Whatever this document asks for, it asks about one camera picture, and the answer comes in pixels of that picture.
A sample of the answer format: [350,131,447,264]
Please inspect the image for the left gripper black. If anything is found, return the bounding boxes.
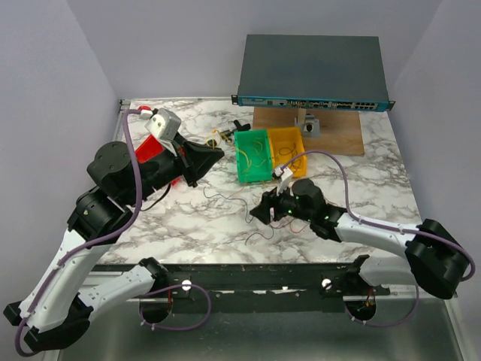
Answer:
[123,131,225,207]

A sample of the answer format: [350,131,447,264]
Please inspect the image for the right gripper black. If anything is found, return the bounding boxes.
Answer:
[250,180,313,224]

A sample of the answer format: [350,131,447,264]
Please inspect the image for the orange cable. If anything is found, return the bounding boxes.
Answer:
[270,220,307,234]

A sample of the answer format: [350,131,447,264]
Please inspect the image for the yellow cable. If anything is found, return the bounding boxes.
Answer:
[204,129,274,187]

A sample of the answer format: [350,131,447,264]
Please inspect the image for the green plastic bin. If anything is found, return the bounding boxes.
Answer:
[234,129,273,184]

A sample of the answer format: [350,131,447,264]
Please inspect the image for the yellow plastic bin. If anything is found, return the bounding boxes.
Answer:
[267,127,307,177]

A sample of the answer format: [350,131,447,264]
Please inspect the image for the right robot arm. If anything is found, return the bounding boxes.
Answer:
[250,179,469,299]

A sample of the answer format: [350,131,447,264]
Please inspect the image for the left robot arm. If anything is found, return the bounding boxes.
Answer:
[4,134,224,357]

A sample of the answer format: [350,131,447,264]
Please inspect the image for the red plastic bin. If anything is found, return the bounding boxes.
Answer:
[135,135,184,190]

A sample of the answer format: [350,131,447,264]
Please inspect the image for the wooden board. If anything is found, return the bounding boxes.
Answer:
[253,107,365,156]

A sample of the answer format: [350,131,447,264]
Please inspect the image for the black T-handle tool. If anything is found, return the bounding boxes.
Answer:
[221,120,251,142]

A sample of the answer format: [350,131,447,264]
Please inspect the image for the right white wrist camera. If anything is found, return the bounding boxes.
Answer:
[271,165,293,196]

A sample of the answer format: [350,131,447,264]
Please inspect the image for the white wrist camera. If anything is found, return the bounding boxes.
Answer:
[145,108,181,156]
[271,165,293,196]

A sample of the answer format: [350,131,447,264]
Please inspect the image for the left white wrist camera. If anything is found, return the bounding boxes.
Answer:
[145,108,181,156]

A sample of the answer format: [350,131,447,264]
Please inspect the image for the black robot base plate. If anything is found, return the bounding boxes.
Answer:
[139,256,390,323]

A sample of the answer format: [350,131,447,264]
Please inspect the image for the grey metal bracket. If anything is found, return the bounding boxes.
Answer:
[295,114,321,138]

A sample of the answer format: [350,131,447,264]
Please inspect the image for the blue network switch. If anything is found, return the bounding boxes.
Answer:
[231,35,395,112]

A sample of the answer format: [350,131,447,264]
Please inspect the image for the aluminium frame rail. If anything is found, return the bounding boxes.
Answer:
[41,268,467,361]

